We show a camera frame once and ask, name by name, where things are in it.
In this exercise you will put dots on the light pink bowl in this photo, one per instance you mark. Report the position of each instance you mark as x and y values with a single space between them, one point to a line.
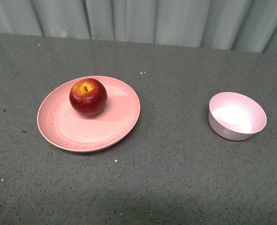
235 117

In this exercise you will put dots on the white pleated curtain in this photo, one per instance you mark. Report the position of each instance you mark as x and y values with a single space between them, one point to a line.
241 25

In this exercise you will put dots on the red yellow apple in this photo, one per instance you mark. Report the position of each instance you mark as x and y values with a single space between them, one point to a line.
88 97

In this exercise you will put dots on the pink round plate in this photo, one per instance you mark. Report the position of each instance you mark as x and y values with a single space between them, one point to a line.
63 127

